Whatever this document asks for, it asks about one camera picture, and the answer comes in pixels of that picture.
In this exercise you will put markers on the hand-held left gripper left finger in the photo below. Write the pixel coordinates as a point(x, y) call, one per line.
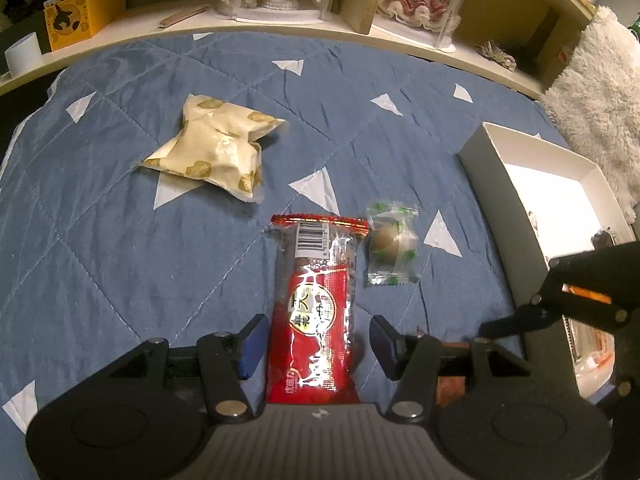
point(252, 345)

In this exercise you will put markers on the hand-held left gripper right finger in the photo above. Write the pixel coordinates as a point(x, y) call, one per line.
point(382, 345)

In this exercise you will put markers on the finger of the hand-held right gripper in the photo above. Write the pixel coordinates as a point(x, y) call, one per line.
point(625, 375)
point(550, 305)

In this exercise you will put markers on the long orange snack packet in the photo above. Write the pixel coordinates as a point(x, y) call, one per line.
point(592, 355)

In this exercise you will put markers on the red snack packet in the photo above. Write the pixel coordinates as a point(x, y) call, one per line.
point(315, 310)

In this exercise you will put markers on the brown snack packet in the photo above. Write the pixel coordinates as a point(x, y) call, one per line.
point(452, 375)

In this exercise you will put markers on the white cardboard box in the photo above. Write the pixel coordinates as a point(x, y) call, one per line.
point(505, 185)

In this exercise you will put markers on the green dotted clear candy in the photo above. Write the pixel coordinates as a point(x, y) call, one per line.
point(390, 245)

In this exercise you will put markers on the blue quilted blanket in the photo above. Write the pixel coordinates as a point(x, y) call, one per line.
point(125, 260)

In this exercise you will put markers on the cream snack packet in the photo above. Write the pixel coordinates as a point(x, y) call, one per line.
point(215, 150)

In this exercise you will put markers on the white fluffy blanket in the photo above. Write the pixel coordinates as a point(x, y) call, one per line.
point(600, 100)

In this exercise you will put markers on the dried flower bunch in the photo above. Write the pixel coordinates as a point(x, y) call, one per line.
point(497, 55)

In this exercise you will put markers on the wooden shelf unit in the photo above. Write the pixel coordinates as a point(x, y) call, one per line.
point(505, 0)

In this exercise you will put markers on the red doll in clear case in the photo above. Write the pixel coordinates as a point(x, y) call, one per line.
point(420, 0)

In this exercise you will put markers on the wooden stick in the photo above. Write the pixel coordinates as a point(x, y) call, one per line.
point(182, 16)

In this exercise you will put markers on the white cylinder cup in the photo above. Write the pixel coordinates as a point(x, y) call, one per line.
point(22, 52)

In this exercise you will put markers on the yellow cardboard box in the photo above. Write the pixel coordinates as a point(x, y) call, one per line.
point(75, 15)

